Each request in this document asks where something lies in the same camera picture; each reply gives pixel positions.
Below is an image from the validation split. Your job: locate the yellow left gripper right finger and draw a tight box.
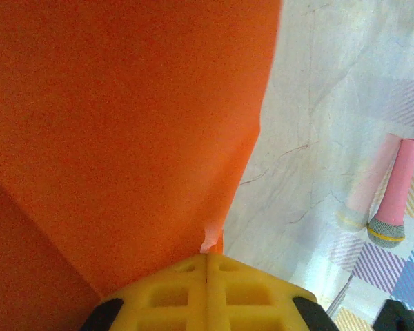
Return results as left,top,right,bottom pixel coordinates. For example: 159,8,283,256
206,253,339,331

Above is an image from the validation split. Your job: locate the orange square paper sheet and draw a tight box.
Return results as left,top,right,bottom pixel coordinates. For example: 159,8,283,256
0,0,284,331

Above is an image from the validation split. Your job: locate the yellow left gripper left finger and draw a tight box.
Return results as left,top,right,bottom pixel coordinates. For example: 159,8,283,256
81,253,208,331

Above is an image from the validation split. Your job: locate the pink toy microphone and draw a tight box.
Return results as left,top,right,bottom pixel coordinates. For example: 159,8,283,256
367,137,414,250

